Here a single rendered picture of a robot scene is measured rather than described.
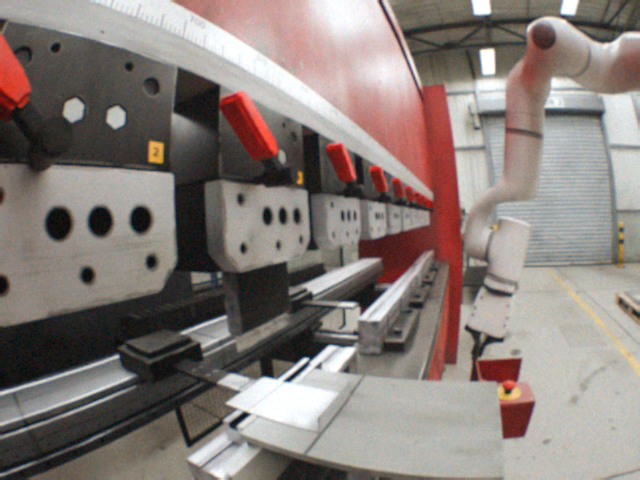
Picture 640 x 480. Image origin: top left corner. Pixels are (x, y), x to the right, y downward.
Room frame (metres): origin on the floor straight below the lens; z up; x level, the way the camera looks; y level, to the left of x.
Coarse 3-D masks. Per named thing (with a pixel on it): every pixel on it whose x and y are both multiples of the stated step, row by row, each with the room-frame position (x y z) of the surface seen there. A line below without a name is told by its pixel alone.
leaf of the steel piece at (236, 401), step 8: (256, 384) 0.37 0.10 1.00; (264, 384) 0.37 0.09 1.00; (272, 384) 0.37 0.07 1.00; (280, 384) 0.37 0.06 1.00; (248, 392) 0.35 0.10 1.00; (256, 392) 0.35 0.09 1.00; (264, 392) 0.35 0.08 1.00; (232, 400) 0.33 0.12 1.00; (240, 400) 0.33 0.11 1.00; (248, 400) 0.33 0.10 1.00; (256, 400) 0.33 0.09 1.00; (240, 408) 0.31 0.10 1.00; (248, 408) 0.31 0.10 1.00
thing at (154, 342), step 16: (144, 336) 0.46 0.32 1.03; (160, 336) 0.46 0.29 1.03; (176, 336) 0.47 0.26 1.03; (128, 352) 0.41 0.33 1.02; (144, 352) 0.40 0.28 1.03; (160, 352) 0.41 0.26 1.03; (176, 352) 0.43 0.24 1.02; (192, 352) 0.46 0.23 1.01; (128, 368) 0.41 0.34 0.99; (144, 368) 0.38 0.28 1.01; (160, 368) 0.39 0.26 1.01; (176, 368) 0.41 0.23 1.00; (192, 368) 0.41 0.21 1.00; (208, 368) 0.41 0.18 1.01; (224, 384) 0.36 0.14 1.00; (240, 384) 0.37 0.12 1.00
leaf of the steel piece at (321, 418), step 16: (288, 384) 0.37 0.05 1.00; (272, 400) 0.33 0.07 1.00; (288, 400) 0.33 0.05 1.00; (304, 400) 0.33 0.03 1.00; (320, 400) 0.33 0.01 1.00; (336, 400) 0.30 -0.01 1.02; (272, 416) 0.29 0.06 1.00; (288, 416) 0.29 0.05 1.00; (304, 416) 0.29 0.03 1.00; (320, 416) 0.27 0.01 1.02; (320, 432) 0.26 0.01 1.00
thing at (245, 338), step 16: (224, 272) 0.31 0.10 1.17; (240, 272) 0.31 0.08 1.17; (256, 272) 0.33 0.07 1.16; (272, 272) 0.36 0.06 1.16; (224, 288) 0.31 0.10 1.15; (240, 288) 0.31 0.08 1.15; (256, 288) 0.33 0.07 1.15; (272, 288) 0.36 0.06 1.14; (288, 288) 0.39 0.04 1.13; (240, 304) 0.30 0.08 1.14; (256, 304) 0.33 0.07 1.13; (272, 304) 0.36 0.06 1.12; (288, 304) 0.39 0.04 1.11; (240, 320) 0.30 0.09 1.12; (256, 320) 0.32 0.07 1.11; (272, 320) 0.36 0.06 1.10; (240, 336) 0.30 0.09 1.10; (256, 336) 0.34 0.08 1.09
